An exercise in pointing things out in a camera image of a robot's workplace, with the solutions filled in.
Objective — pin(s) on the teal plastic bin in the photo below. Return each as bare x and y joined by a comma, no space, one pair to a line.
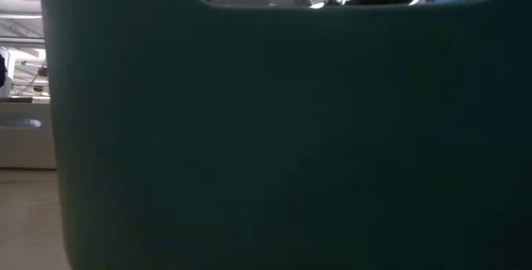
266,137

